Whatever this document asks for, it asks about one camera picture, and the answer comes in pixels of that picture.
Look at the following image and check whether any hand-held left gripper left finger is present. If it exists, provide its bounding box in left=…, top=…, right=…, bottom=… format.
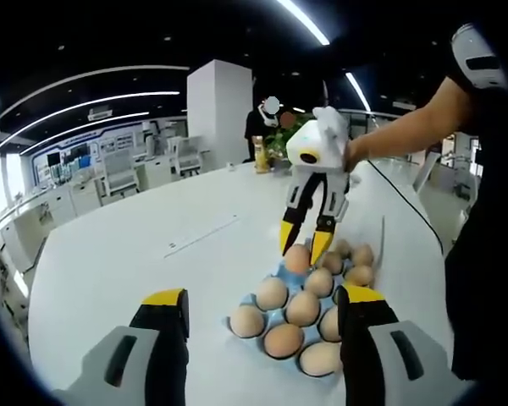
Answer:
left=50, top=288, right=192, bottom=406

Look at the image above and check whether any yellow juice bottle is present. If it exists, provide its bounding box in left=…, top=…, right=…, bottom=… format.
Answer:
left=253, top=135, right=268, bottom=174

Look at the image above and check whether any ceiling air vent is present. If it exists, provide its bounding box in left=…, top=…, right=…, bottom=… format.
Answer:
left=86, top=107, right=115, bottom=123

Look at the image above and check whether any white office chair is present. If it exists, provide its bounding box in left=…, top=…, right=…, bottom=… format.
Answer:
left=101, top=151, right=139, bottom=198
left=168, top=135, right=204, bottom=177

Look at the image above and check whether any curved ceiling light strip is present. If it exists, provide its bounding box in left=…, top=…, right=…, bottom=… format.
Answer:
left=0, top=64, right=191, bottom=119
left=0, top=90, right=181, bottom=145
left=0, top=112, right=149, bottom=154

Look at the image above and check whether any wall display panel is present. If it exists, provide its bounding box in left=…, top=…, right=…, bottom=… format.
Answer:
left=31, top=133, right=136, bottom=181

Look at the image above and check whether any white worn device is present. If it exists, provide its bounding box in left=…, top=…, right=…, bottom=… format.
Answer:
left=450, top=23, right=507, bottom=90

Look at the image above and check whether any blue egg tray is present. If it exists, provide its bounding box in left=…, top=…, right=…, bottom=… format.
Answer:
left=224, top=253, right=380, bottom=377

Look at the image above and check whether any person in black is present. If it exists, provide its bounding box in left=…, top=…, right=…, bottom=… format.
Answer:
left=444, top=25, right=508, bottom=381

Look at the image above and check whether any group of brown eggs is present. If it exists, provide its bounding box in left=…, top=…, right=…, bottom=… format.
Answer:
left=229, top=239, right=376, bottom=377

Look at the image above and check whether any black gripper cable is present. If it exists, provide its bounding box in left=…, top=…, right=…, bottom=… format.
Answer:
left=366, top=158, right=445, bottom=253

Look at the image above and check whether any white table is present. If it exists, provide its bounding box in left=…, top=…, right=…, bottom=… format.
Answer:
left=27, top=160, right=452, bottom=406

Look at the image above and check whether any green potted plant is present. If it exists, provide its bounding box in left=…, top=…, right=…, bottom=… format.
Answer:
left=264, top=110, right=318, bottom=168

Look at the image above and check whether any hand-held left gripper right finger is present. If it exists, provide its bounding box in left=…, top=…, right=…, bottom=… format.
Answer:
left=336, top=284, right=479, bottom=406

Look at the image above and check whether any single brown egg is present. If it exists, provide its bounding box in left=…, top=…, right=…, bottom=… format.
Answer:
left=285, top=244, right=312, bottom=274

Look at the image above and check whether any person's right hand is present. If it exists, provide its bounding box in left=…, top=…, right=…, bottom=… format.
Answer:
left=342, top=137, right=372, bottom=173

